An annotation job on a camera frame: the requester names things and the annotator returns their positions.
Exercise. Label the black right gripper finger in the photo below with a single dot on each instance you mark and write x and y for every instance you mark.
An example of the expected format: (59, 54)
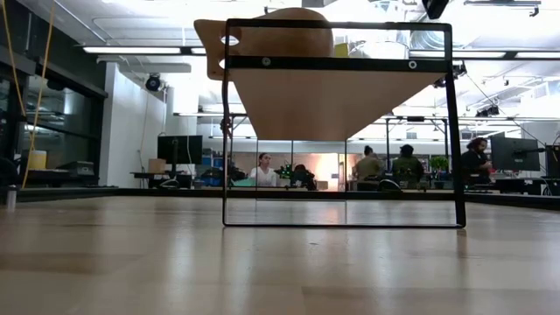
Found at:
(435, 6)

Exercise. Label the yellow mug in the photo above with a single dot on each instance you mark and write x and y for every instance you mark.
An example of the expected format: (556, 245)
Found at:
(342, 49)

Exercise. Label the tan wooden mug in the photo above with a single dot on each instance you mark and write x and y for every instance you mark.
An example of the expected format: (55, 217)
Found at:
(284, 41)

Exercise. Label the background black robot arm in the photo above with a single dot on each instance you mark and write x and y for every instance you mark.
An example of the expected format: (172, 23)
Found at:
(286, 170)

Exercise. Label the wooden tray box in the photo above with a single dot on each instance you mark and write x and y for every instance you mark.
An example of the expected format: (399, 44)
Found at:
(332, 105)

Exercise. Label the green potted plant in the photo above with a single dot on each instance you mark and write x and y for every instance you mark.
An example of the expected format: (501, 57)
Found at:
(438, 164)

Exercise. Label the person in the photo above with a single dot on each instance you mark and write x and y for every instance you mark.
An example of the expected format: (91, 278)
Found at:
(304, 177)
(407, 168)
(263, 172)
(368, 168)
(474, 159)

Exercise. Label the black computer monitor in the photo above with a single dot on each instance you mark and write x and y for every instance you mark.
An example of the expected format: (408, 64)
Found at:
(514, 153)
(179, 149)

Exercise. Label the black round ceiling device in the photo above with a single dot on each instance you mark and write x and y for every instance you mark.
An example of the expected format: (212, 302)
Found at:
(152, 82)

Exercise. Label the cardboard box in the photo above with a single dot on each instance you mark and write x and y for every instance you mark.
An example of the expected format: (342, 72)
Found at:
(157, 165)

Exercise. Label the dark equipment case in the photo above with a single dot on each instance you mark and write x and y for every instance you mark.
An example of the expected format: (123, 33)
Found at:
(75, 168)

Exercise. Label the yellow plastic container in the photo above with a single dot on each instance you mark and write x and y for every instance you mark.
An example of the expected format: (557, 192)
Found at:
(37, 159)

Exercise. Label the silver metal can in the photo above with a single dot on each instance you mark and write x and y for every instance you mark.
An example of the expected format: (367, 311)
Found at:
(11, 197)

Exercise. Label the black aluminium rig frame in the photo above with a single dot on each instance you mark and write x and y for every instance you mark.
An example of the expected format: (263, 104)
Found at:
(65, 191)

